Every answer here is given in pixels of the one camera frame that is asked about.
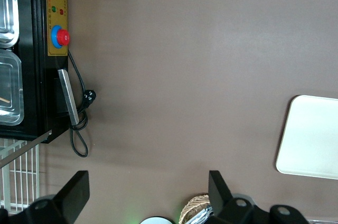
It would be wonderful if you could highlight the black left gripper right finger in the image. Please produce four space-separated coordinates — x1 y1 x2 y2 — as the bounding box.
208 170 309 224

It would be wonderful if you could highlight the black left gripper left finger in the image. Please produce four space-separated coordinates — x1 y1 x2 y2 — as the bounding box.
0 170 90 224

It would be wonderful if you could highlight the cream plastic tray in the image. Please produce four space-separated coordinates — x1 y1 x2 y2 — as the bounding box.
275 95 338 180

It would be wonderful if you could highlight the black tray sealing machine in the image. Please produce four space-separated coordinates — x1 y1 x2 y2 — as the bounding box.
0 0 70 144

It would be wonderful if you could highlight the aluminium foil container stack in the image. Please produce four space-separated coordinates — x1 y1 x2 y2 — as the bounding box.
189 205 213 224

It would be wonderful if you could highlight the wicker basket with foil containers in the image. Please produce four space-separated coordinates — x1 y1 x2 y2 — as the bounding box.
179 194 212 224

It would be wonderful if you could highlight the sealer press lever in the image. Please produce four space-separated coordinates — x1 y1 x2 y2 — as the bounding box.
0 129 53 170

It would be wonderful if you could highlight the silver metal bar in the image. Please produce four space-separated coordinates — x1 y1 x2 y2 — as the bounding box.
57 69 80 126

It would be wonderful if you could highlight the steel food container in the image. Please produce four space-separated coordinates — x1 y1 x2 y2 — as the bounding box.
0 48 25 126
0 0 20 48

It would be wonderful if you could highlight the red emergency stop button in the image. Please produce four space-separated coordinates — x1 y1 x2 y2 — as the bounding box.
51 25 71 49

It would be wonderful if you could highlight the white wire rack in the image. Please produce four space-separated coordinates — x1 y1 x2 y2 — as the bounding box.
0 138 40 214

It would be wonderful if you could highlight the black power cable with plug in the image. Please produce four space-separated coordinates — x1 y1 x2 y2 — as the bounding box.
68 49 97 158

